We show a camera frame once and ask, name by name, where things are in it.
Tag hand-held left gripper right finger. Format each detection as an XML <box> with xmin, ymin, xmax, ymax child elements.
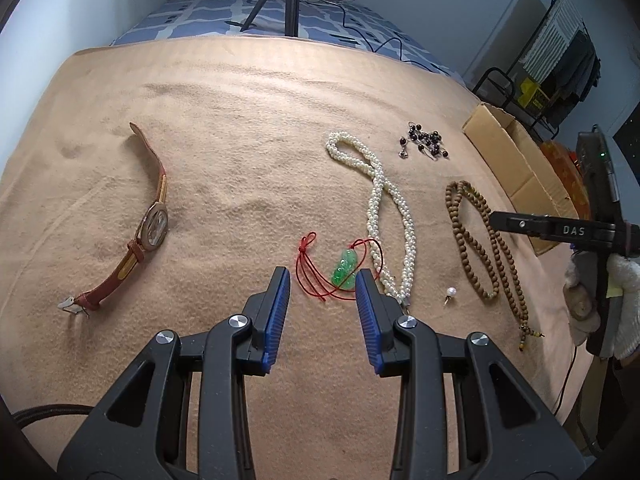
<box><xmin>355</xmin><ymin>268</ymin><xmax>587</xmax><ymax>480</ymax></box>

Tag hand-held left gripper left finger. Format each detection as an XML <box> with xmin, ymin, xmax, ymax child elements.
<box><xmin>57</xmin><ymin>266</ymin><xmax>291</xmax><ymax>480</ymax></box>

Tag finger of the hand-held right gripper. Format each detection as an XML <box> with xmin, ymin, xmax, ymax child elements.
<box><xmin>489</xmin><ymin>211</ymin><xmax>596</xmax><ymax>250</ymax></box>

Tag green pendant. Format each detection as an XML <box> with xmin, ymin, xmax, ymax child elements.
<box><xmin>295</xmin><ymin>231</ymin><xmax>388</xmax><ymax>303</ymax></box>

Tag brown cardboard box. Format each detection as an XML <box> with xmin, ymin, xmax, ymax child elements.
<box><xmin>461</xmin><ymin>101</ymin><xmax>583</xmax><ymax>256</ymax></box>

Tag wooden bead necklace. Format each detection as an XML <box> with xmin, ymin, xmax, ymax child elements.
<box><xmin>445</xmin><ymin>180</ymin><xmax>546</xmax><ymax>353</ymax></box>

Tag twisted pearl necklace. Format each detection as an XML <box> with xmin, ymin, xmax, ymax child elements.
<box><xmin>325</xmin><ymin>131</ymin><xmax>417</xmax><ymax>311</ymax></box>

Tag dark bead bracelet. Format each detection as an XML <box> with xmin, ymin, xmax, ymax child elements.
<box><xmin>397</xmin><ymin>121</ymin><xmax>451</xmax><ymax>161</ymax></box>

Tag brown strap wristwatch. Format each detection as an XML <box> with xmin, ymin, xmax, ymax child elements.
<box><xmin>57</xmin><ymin>121</ymin><xmax>170</xmax><ymax>317</ymax></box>

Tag person's right hand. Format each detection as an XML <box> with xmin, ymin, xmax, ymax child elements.
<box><xmin>564</xmin><ymin>252</ymin><xmax>640</xmax><ymax>361</ymax></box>

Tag orange patterned cloth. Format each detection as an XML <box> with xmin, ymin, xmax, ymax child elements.
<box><xmin>540</xmin><ymin>140</ymin><xmax>586</xmax><ymax>206</ymax></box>

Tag dark hanging clothes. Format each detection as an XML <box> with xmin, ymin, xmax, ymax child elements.
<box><xmin>542</xmin><ymin>30</ymin><xmax>603</xmax><ymax>128</ymax></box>

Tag yellow plastic crate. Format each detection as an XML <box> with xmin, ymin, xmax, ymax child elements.
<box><xmin>517</xmin><ymin>77</ymin><xmax>548</xmax><ymax>113</ymax></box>

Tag black metal clothes rack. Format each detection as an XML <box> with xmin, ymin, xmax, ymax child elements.
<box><xmin>472</xmin><ymin>0</ymin><xmax>601</xmax><ymax>141</ymax></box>

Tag white striped towel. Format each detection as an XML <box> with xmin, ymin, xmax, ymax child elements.
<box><xmin>520</xmin><ymin>0</ymin><xmax>586</xmax><ymax>81</ymax></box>

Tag beige blanket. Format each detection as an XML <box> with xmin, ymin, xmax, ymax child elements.
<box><xmin>0</xmin><ymin>35</ymin><xmax>596</xmax><ymax>480</ymax></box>

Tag blue checkered bed sheet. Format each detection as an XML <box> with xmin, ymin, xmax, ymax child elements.
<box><xmin>109</xmin><ymin>0</ymin><xmax>468</xmax><ymax>83</ymax></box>

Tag black braided cable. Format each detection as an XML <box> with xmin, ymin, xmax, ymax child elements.
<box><xmin>10</xmin><ymin>402</ymin><xmax>96</xmax><ymax>428</ymax></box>

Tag thin black cable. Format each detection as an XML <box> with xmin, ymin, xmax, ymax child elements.
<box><xmin>300</xmin><ymin>0</ymin><xmax>453</xmax><ymax>68</ymax></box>

